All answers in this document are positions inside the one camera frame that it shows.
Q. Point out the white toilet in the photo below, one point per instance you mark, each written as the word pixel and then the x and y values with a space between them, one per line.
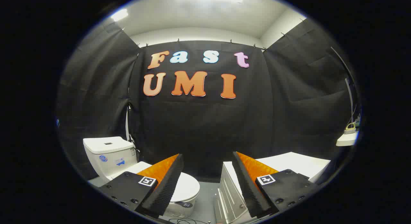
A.
pixel 109 148

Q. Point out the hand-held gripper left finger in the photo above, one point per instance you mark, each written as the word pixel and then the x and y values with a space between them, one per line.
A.
pixel 167 185

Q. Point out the white pipe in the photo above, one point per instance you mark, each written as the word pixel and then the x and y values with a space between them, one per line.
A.
pixel 127 124

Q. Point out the white wall shelf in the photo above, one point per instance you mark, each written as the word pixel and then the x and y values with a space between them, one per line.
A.
pixel 346 139

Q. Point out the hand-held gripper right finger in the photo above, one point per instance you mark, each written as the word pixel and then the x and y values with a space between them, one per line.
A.
pixel 245 185

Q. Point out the white toilet lid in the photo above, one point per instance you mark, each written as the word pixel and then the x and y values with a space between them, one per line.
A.
pixel 188 188

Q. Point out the white drawer cabinet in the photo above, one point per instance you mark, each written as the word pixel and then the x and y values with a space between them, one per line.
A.
pixel 289 163

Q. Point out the black backdrop cloth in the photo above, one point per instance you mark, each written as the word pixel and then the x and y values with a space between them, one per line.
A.
pixel 199 127

